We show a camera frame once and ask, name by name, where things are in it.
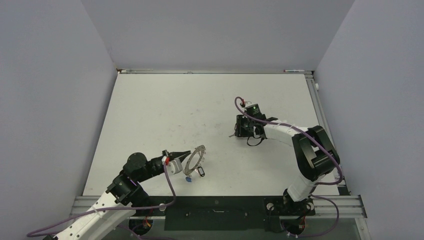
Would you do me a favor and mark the red white marker pen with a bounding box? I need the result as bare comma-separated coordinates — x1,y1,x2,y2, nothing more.
283,69,306,74

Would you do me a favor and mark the metal disc keyring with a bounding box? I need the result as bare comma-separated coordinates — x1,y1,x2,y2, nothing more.
183,145,206,177

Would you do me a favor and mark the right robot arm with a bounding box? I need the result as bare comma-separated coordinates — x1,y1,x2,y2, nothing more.
233,102,342,215

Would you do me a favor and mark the aluminium table frame rail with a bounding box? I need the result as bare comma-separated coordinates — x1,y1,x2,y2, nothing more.
304,71,371,240

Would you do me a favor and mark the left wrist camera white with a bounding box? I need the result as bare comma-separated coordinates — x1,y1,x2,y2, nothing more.
166,158,184,175

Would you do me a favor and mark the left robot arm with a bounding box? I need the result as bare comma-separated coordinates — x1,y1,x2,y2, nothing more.
45,150,191,240

